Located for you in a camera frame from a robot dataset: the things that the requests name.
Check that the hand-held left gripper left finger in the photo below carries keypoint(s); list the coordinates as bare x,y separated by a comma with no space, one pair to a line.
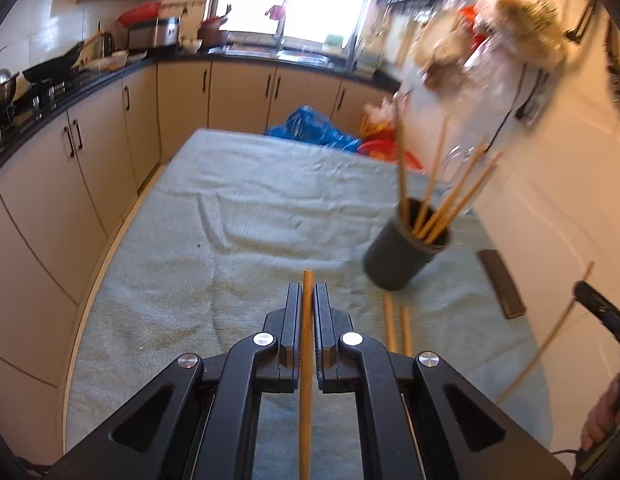
296,330

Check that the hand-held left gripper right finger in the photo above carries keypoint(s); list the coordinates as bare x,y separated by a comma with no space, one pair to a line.
320,330

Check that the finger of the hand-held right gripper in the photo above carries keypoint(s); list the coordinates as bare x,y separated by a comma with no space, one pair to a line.
602,310

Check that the dark grey chopstick holder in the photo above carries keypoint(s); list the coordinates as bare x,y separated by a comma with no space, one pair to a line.
394,260

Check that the person's right hand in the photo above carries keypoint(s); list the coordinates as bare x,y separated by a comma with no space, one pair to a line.
602,412

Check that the black flat case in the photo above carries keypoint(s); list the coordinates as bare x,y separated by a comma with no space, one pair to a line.
502,285

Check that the pale green table towel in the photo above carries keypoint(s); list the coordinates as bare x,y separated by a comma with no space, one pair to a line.
215,220

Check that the red plastic basket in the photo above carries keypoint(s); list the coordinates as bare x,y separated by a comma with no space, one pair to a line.
379,147

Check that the blue plastic bag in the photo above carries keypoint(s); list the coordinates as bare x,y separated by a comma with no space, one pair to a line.
310,127

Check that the glass beer mug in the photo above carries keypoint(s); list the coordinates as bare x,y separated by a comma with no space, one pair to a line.
454,160

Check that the red trash bin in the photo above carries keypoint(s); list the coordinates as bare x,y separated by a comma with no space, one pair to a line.
372,125

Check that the clear hanging plastic bag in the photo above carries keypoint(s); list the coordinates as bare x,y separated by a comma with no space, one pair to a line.
489,80

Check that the steel sink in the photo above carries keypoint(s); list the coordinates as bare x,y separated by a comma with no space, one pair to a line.
300,55

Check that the white detergent jug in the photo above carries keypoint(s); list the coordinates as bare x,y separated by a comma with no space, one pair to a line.
367,52

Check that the beige base cabinets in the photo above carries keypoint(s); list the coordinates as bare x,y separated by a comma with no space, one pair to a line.
40,210

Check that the green label bottle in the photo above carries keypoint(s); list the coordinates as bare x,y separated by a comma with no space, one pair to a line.
334,43

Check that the beige hanging bag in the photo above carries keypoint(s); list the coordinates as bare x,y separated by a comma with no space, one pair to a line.
444,70

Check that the steel faucet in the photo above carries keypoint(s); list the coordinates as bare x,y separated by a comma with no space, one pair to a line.
280,35

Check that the large printed plastic bag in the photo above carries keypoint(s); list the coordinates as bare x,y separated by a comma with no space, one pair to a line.
529,20

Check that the brown utensil pot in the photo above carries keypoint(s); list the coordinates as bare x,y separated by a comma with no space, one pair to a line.
212,35

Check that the black countertop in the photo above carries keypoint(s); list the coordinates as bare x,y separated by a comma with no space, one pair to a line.
140,62

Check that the pink cloth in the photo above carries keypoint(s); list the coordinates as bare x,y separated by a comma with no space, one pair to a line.
276,11

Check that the silver rice cooker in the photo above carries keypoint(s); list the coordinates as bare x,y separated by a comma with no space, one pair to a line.
155,32

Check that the kitchen window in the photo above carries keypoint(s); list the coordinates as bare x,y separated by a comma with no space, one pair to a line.
315,0

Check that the steel kettle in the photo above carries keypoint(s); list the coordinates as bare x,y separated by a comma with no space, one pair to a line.
106,44

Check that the gas stove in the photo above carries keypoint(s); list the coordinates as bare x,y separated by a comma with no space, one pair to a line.
40,97

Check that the red colander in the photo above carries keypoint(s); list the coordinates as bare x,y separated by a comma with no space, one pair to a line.
140,12

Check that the black frying pan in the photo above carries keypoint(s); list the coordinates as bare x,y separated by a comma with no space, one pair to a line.
50,67

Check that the steel pot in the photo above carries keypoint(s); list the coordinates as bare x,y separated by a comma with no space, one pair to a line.
2,90

